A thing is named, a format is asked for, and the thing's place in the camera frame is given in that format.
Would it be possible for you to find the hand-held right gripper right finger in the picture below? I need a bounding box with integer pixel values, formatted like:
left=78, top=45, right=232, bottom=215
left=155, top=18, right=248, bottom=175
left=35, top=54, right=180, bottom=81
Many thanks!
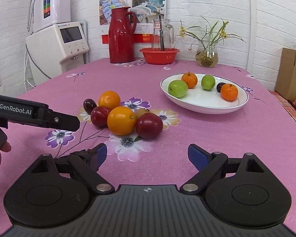
left=180, top=144, right=266, bottom=194

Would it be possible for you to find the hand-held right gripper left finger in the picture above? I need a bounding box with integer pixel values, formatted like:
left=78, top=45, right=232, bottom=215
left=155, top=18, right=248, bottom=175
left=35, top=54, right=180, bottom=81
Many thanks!
left=29, top=143, right=115, bottom=195

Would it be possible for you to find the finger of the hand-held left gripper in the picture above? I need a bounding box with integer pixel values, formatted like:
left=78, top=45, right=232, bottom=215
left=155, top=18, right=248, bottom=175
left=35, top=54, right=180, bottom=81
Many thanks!
left=49, top=109, right=81, bottom=132

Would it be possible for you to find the red plum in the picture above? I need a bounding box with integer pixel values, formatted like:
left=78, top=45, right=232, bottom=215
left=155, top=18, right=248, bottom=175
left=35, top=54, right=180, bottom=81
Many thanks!
left=135, top=113, right=163, bottom=139
left=90, top=106, right=111, bottom=128

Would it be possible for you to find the smooth round orange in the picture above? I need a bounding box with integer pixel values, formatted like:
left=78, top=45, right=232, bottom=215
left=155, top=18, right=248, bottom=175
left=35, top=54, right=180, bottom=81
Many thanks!
left=99, top=90, right=121, bottom=110
left=107, top=106, right=137, bottom=136

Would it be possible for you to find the white oval plate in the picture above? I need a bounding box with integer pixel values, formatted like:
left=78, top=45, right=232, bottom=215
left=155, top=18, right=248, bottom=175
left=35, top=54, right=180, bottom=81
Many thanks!
left=160, top=73, right=249, bottom=115

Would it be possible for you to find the brown kiwi fruit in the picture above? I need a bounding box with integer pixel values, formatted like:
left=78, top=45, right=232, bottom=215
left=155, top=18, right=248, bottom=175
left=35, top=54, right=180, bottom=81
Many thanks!
left=134, top=108, right=151, bottom=119

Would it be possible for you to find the large green apple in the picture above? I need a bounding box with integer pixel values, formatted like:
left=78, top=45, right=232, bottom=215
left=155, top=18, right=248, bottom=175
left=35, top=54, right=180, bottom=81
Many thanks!
left=168, top=80, right=188, bottom=98

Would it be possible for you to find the tangerine with stem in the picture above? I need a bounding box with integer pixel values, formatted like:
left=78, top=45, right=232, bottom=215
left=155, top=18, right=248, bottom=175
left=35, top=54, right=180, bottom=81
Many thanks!
left=220, top=83, right=239, bottom=102
left=181, top=71, right=198, bottom=89

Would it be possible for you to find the small green apple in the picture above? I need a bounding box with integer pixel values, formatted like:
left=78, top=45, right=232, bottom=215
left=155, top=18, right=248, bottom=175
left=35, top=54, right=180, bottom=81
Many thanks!
left=201, top=75, right=216, bottom=90

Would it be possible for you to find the pink floral tablecloth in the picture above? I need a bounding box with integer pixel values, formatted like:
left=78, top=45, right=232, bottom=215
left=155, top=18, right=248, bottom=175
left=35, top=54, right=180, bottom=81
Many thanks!
left=0, top=57, right=296, bottom=237

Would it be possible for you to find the white water dispenser with screen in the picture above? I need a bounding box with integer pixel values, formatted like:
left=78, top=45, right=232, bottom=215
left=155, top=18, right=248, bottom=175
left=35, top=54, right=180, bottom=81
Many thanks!
left=25, top=20, right=90, bottom=87

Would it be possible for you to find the red thermos jug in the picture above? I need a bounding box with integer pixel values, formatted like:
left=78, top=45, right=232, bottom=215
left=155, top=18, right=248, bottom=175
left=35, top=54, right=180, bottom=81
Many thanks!
left=108, top=7, right=138, bottom=64

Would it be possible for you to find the glass vase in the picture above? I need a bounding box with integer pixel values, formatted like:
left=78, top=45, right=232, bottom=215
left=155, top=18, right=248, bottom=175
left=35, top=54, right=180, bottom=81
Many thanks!
left=195, top=40, right=219, bottom=68

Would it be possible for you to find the red plastic basin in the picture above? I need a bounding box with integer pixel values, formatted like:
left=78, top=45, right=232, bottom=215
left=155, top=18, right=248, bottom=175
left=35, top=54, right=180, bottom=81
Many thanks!
left=139, top=47, right=180, bottom=65

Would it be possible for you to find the yellow flowered plant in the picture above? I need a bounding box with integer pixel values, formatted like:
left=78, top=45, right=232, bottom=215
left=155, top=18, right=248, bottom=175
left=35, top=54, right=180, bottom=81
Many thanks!
left=175, top=15, right=246, bottom=52

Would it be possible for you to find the black stick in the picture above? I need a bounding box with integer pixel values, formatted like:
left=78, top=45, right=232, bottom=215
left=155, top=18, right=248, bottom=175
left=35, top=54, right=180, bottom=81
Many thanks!
left=158, top=15, right=166, bottom=51

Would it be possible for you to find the cardboard box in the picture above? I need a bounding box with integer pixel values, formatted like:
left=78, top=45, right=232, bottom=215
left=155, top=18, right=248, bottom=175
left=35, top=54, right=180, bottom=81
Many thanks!
left=274, top=47, right=296, bottom=102

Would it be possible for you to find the glass pitcher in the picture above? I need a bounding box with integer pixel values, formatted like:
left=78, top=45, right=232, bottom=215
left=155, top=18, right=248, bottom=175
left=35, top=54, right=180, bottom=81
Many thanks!
left=152, top=18, right=174, bottom=52

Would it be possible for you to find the white cable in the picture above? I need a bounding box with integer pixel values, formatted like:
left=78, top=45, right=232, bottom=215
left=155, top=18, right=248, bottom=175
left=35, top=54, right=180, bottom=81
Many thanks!
left=24, top=52, right=37, bottom=89

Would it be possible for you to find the silver flexible hose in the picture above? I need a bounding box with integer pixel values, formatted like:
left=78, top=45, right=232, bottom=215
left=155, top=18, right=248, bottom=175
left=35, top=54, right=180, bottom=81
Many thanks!
left=27, top=0, right=38, bottom=30

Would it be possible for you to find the white wall water purifier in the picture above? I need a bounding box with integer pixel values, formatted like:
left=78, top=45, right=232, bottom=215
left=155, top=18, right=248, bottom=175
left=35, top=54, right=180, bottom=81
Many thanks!
left=32, top=0, right=71, bottom=33

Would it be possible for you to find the white wall pipe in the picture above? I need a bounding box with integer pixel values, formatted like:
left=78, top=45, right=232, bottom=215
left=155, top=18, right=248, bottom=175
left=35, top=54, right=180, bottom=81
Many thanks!
left=246, top=0, right=256, bottom=72

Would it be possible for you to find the wall poster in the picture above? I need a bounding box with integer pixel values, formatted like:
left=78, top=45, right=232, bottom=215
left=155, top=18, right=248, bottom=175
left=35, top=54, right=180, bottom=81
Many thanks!
left=99, top=0, right=167, bottom=44

